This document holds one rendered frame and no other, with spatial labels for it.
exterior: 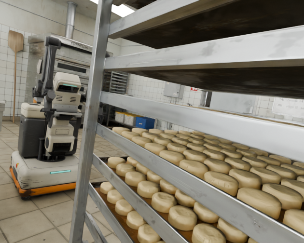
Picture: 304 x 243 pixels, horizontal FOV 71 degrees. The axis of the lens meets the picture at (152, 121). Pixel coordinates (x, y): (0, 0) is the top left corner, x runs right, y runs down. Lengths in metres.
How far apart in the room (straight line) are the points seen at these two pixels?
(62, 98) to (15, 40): 3.93
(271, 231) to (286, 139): 0.09
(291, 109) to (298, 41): 4.45
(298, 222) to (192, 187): 0.12
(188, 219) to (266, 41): 0.29
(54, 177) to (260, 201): 2.03
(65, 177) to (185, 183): 1.98
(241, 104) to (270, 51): 4.68
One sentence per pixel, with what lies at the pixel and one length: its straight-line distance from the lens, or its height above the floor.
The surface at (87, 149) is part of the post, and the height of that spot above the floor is 0.90.
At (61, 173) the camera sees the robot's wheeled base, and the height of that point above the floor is 0.23.
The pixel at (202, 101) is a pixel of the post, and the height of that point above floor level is 1.09.
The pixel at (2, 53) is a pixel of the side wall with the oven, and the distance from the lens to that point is 5.88.
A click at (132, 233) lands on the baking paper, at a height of 0.77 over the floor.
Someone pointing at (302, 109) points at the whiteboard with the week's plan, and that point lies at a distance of 4.67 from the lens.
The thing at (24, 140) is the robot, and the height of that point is 0.47.
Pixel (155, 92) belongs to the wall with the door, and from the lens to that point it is 6.08.
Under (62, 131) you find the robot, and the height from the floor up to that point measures 0.62.
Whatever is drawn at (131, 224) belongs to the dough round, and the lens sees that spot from 0.53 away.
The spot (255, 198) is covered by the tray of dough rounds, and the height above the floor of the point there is 0.97.
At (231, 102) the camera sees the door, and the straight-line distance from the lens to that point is 5.00.
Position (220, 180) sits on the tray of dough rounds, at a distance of 0.33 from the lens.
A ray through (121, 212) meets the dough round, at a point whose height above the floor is 0.78.
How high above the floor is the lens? 1.07
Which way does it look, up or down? 7 degrees down
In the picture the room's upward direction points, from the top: 9 degrees clockwise
